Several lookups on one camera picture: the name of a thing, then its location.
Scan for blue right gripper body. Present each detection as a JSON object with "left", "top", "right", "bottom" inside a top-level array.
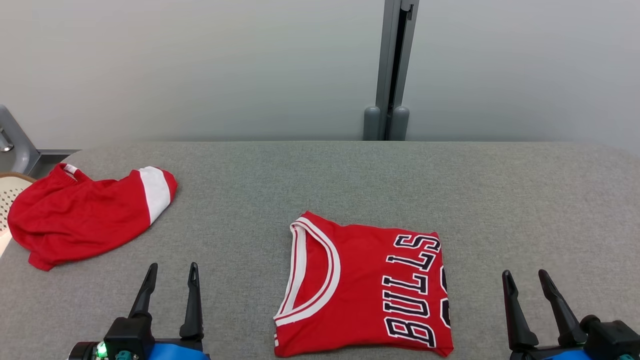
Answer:
[{"left": 509, "top": 345, "right": 594, "bottom": 360}]

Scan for grey cylindrical post foot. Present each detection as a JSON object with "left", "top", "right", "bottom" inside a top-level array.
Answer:
[
  {"left": 363, "top": 105, "right": 382, "bottom": 142},
  {"left": 390, "top": 105, "right": 411, "bottom": 142}
]

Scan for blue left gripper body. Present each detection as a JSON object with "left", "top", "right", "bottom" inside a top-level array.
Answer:
[{"left": 144, "top": 342, "right": 211, "bottom": 360}]

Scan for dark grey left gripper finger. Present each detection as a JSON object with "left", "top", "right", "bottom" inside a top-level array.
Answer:
[
  {"left": 128, "top": 262, "right": 159, "bottom": 319},
  {"left": 179, "top": 262, "right": 205, "bottom": 342}
]

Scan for red Bulls basketball jersey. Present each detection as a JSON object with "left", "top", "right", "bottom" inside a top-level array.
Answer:
[{"left": 273, "top": 210, "right": 455, "bottom": 359}]

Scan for grey fabric cushioned platform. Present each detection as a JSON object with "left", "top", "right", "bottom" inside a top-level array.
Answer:
[{"left": 0, "top": 140, "right": 640, "bottom": 360}]

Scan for grey metal tube frame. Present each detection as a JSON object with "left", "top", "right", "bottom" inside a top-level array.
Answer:
[{"left": 0, "top": 104, "right": 81, "bottom": 177}]

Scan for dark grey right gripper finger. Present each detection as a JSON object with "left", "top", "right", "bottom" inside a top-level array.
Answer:
[
  {"left": 501, "top": 270, "right": 540, "bottom": 352},
  {"left": 538, "top": 269, "right": 587, "bottom": 347}
]

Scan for red shorts with white stripe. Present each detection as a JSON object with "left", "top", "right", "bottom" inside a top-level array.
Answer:
[{"left": 7, "top": 163, "right": 179, "bottom": 272}]

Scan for beige perforated laundry basket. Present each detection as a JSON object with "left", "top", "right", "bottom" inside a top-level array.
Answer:
[{"left": 0, "top": 172, "right": 37, "bottom": 257}]

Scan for grey vertical frame post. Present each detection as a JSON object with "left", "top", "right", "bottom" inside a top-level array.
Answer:
[{"left": 375, "top": 0, "right": 420, "bottom": 141}]

